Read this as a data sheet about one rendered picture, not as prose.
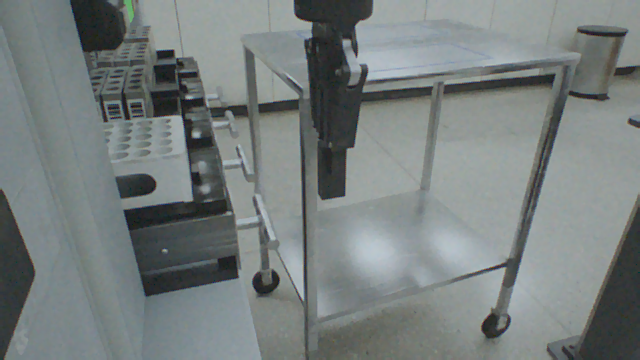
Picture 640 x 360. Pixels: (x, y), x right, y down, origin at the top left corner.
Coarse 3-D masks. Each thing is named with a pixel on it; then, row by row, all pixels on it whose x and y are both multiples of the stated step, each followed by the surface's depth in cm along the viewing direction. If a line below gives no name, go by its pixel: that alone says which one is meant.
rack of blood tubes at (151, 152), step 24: (144, 120) 46; (168, 120) 47; (120, 144) 41; (144, 144) 42; (168, 144) 41; (120, 168) 38; (144, 168) 39; (168, 168) 40; (120, 192) 45; (144, 192) 45; (168, 192) 41; (192, 192) 45
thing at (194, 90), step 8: (184, 80) 75; (192, 80) 75; (184, 88) 71; (192, 88) 71; (200, 88) 71; (184, 96) 68; (192, 96) 68; (200, 96) 68; (184, 104) 67; (192, 104) 67; (200, 104) 68; (224, 112) 80; (224, 120) 76; (232, 120) 76; (216, 128) 76; (224, 128) 76; (232, 128) 73; (232, 136) 73
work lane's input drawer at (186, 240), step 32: (192, 160) 49; (224, 192) 43; (128, 224) 40; (160, 224) 40; (192, 224) 41; (224, 224) 42; (256, 224) 50; (160, 256) 42; (192, 256) 43; (224, 256) 44
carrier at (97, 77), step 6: (90, 72) 56; (96, 72) 57; (102, 72) 57; (90, 78) 54; (96, 78) 55; (102, 78) 54; (96, 84) 53; (102, 84) 52; (96, 90) 50; (96, 96) 49; (96, 102) 49; (102, 108) 50; (102, 114) 50; (102, 120) 50
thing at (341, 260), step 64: (384, 64) 83; (448, 64) 83; (512, 64) 85; (256, 128) 117; (256, 192) 126; (320, 256) 119; (384, 256) 119; (448, 256) 119; (512, 256) 116; (320, 320) 101
